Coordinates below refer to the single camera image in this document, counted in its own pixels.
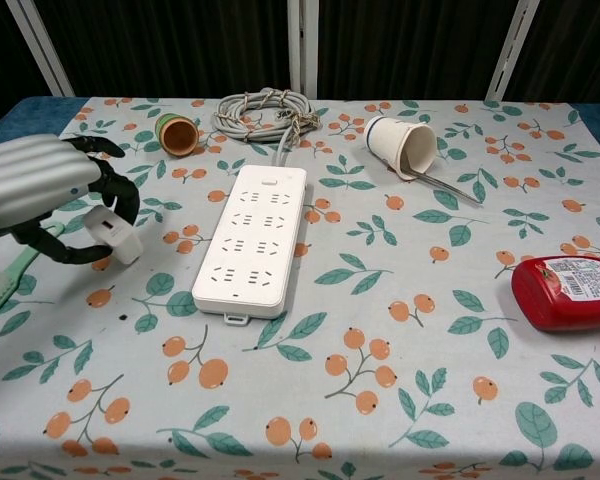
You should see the white power strip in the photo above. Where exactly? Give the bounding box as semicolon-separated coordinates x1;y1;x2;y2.
190;164;309;328

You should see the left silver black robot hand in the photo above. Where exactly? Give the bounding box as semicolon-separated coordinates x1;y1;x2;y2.
0;133;142;267

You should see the black pleated curtain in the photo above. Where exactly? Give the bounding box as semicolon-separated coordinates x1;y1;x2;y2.
0;0;600;137

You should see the light green hairbrush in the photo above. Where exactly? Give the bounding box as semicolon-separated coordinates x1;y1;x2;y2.
0;223;65;334

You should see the white paper cup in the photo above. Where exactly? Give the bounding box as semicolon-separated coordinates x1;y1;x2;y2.
363;115;438;183

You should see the floral printed tablecloth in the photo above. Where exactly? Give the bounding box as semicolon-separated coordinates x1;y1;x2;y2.
0;95;600;480

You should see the small green brown cup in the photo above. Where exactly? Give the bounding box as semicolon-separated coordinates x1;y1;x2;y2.
154;112;200;159

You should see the white metal frame post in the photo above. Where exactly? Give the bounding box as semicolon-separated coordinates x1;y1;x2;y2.
3;0;77;98
286;0;322;99
483;0;541;104

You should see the white cable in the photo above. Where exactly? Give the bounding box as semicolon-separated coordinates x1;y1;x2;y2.
213;87;322;169

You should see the red ketchup bottle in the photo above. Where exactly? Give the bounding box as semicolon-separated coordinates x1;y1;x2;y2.
510;255;600;333

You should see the white square plug charger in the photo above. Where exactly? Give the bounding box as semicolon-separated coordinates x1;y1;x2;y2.
83;205;145;267

